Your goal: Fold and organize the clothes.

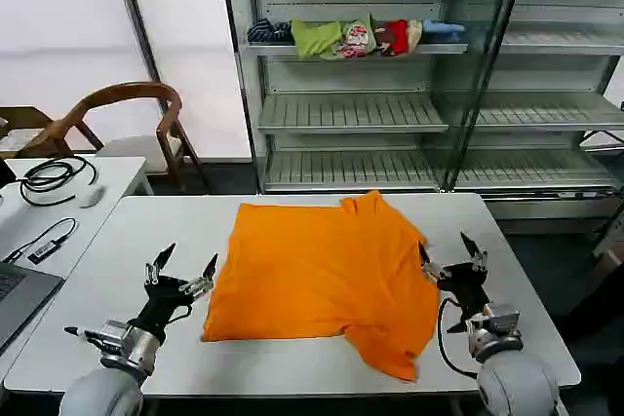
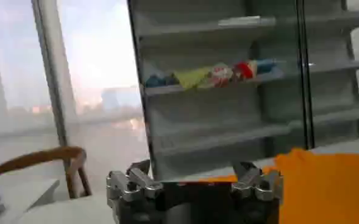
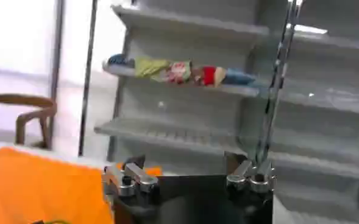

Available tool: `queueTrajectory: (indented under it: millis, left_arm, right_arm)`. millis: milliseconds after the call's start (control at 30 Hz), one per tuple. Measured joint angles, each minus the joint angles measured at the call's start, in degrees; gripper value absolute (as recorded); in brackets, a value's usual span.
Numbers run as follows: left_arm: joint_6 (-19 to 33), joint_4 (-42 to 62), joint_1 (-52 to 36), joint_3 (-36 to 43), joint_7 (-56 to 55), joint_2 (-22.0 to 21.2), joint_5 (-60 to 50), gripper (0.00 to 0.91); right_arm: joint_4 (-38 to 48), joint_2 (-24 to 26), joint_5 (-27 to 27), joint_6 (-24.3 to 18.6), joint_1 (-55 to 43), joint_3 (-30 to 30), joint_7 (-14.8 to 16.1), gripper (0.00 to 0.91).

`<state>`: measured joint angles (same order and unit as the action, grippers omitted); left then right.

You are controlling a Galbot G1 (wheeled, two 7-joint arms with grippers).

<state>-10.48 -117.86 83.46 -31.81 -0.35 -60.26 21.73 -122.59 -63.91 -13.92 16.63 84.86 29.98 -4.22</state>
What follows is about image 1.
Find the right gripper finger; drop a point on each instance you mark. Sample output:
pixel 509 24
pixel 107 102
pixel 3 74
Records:
pixel 474 249
pixel 429 267

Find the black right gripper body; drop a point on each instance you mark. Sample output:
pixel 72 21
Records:
pixel 463 284

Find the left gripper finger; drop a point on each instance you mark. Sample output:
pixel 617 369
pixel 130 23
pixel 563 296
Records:
pixel 163 256
pixel 207 272

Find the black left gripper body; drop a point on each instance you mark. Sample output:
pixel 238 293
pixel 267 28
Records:
pixel 161 301

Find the orange shirt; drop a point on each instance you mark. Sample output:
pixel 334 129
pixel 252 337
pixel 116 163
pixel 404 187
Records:
pixel 312 270

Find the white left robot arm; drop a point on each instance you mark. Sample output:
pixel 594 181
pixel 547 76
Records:
pixel 102 387

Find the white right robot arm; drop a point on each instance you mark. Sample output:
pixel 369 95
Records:
pixel 517 377

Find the white computer mouse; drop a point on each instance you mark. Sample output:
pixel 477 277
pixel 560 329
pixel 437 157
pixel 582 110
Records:
pixel 92 197

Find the white side desk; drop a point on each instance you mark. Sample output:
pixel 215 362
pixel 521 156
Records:
pixel 117 172

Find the brown cardboard box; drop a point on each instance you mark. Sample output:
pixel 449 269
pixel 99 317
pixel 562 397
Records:
pixel 607 267

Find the grey laptop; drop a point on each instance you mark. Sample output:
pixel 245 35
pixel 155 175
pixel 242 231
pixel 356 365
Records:
pixel 24 294

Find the empty grey shelf rack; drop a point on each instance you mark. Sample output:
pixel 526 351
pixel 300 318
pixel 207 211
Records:
pixel 551 109

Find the brown wooden chair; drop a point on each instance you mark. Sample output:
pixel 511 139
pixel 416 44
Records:
pixel 122 89

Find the grey shelf rack with clothes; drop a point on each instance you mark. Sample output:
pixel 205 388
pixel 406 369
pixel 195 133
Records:
pixel 351 109

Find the low wooden seat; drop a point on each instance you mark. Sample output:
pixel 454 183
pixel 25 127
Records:
pixel 29 116

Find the black slanted pillar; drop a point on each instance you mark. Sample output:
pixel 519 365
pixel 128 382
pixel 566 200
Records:
pixel 134 11

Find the slanted metal partition frame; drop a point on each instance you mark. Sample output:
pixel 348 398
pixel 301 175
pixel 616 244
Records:
pixel 482 70

